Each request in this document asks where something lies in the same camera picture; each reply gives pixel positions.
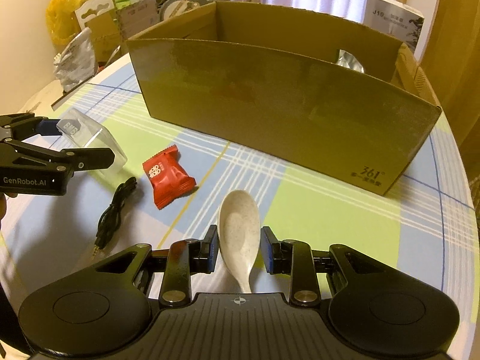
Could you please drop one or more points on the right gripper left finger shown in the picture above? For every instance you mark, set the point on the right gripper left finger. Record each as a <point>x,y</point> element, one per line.
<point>186,258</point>

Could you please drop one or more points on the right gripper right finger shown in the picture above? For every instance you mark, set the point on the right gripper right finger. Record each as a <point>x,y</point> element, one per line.
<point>293,258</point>

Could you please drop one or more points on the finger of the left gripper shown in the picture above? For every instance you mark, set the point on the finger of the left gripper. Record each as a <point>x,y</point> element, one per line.
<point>28,125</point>
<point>86,159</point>

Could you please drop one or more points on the clear plastic case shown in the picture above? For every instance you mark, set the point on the clear plastic case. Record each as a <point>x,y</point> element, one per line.
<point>85,132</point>

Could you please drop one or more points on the white speckled spoon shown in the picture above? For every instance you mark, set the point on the white speckled spoon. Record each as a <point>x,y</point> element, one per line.
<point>239,235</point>

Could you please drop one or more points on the red snack packet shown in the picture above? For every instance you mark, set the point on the red snack packet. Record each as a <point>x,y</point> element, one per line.
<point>169,180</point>

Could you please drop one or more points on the silver foil pouch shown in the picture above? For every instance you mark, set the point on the silver foil pouch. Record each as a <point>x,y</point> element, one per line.
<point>348,60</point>

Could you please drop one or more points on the person's left hand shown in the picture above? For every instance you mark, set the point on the person's left hand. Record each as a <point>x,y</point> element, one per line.
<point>3,203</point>

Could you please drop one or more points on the checked tablecloth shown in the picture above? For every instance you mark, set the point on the checked tablecloth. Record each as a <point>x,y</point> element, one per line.
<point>424,226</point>

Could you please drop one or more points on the crumpled silver plastic bag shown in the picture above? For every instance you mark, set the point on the crumpled silver plastic bag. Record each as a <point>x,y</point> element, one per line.
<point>77,62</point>

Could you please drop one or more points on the yellow plastic bag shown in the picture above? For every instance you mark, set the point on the yellow plastic bag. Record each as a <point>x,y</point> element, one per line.
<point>61,20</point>

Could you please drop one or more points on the brown cardboard carton stack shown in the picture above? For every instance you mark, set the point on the brown cardboard carton stack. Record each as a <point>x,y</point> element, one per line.
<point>111,27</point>

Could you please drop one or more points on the large brown cardboard box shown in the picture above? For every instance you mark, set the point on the large brown cardboard box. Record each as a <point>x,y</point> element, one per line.
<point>266,77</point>

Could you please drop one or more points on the dark oval noodle bowl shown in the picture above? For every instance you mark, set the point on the dark oval noodle bowl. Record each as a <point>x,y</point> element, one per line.
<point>173,8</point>

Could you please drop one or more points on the white humidifier box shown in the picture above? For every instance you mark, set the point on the white humidifier box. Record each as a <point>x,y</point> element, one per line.
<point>396,19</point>

